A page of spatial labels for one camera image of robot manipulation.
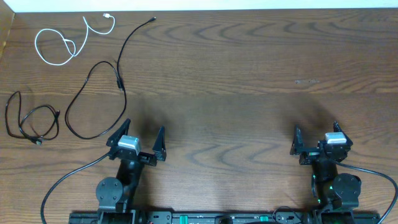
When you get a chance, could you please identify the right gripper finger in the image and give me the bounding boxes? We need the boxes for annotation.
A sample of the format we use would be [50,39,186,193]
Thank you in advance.
[333,121,353,147]
[290,125,305,155]

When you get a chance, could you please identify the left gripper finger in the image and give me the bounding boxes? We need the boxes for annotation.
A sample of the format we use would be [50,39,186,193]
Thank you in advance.
[106,118,131,147]
[152,126,167,161]

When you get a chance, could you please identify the black thin cable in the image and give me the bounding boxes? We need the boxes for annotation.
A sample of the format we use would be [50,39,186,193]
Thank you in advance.
[4,90,61,146]
[64,17,157,140]

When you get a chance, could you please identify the white cable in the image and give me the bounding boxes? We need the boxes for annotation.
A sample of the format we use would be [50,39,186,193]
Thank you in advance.
[33,12,116,67]

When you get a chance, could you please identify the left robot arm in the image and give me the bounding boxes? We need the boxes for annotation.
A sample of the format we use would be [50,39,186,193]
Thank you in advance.
[96,119,167,224]

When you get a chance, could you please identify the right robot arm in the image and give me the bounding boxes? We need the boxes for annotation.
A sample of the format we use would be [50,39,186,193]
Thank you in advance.
[290,122,361,224]

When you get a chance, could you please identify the cardboard panel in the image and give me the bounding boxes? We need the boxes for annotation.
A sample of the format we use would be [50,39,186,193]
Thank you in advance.
[0,0,15,56]

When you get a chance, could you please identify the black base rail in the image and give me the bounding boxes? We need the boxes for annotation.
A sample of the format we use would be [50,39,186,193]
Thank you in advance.
[68,209,380,224]

